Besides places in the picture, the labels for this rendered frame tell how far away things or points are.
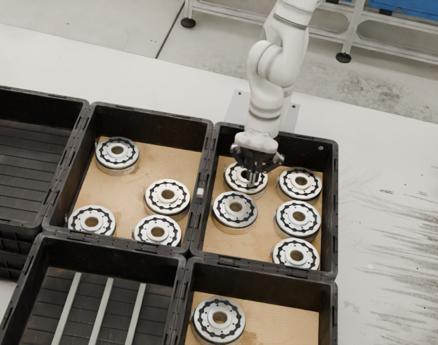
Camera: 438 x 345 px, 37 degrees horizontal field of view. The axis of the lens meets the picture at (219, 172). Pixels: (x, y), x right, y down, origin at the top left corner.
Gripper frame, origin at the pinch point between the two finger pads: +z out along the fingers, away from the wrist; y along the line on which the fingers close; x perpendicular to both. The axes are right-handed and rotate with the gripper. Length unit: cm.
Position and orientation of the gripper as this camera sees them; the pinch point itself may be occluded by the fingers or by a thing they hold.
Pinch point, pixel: (253, 176)
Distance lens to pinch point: 150.5
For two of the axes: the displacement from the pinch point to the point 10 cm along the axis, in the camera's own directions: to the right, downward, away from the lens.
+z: -0.9, 7.2, 6.8
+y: -9.6, -2.4, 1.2
